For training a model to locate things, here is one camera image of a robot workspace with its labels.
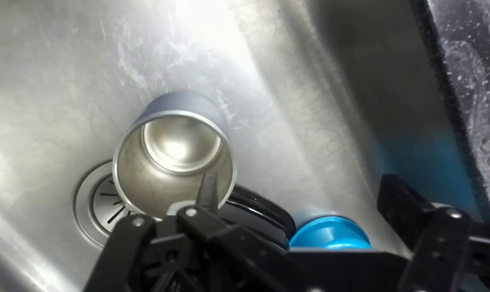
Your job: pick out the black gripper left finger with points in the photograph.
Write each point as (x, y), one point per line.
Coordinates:
(137, 258)

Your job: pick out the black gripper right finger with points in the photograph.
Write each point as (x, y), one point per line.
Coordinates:
(447, 243)

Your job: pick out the dark blue steel mug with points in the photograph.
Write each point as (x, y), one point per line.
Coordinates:
(179, 138)

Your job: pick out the round sink drain strainer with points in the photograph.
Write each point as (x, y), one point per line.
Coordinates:
(98, 204)

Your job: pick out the stainless steel sink basin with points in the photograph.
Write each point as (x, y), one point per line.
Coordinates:
(306, 102)

